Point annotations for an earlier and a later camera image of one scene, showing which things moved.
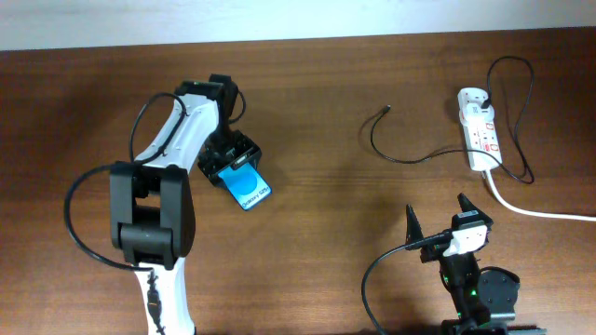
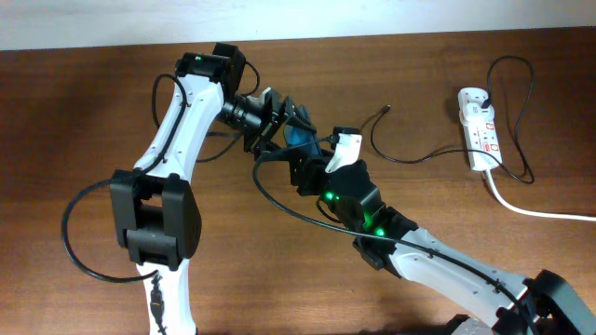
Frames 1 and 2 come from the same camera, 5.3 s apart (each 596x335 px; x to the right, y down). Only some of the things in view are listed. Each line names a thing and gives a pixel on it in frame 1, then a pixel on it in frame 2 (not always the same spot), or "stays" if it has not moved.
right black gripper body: [448, 264] -> [317, 179]
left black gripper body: [226, 147] -> [272, 116]
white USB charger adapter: [474, 113] stays
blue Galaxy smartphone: [245, 183] -> [300, 137]
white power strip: [482, 138] stays
